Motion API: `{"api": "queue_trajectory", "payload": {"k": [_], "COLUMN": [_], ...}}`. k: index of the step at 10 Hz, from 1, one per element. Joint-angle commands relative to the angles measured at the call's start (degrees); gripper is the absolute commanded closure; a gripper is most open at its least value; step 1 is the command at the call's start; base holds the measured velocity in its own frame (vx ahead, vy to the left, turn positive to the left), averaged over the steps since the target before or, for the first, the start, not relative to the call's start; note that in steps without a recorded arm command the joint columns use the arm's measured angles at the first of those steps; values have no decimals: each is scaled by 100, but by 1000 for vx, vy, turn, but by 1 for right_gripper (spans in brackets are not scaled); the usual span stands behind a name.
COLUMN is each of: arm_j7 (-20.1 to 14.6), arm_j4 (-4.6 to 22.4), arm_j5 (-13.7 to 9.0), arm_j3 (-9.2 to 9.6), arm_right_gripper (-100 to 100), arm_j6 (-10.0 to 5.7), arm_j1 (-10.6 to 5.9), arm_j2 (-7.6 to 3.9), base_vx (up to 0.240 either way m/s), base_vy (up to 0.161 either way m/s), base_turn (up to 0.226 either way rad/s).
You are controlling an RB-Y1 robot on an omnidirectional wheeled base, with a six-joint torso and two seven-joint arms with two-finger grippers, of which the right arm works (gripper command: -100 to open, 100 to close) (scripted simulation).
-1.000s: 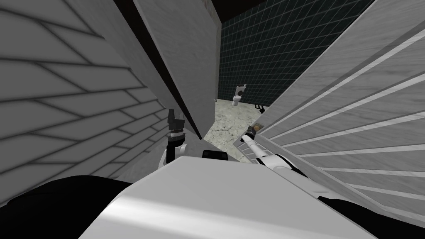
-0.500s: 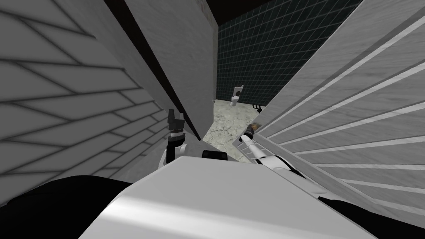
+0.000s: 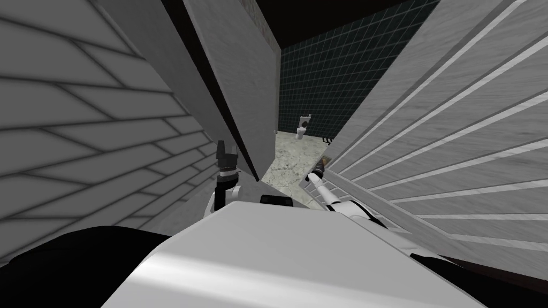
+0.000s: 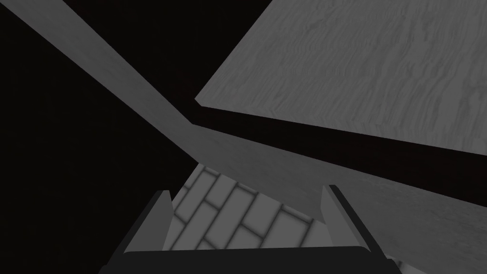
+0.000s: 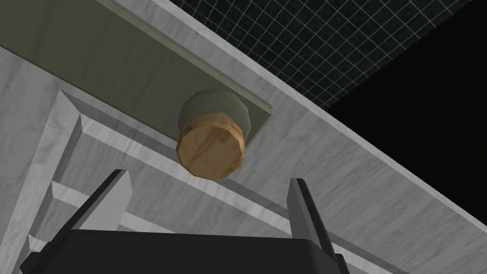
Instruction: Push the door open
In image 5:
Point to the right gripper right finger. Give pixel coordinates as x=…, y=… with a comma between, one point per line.
x=306, y=217

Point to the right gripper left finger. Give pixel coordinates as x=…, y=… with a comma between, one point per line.
x=110, y=203

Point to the brown and grey round knob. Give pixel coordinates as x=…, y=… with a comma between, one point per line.
x=211, y=146

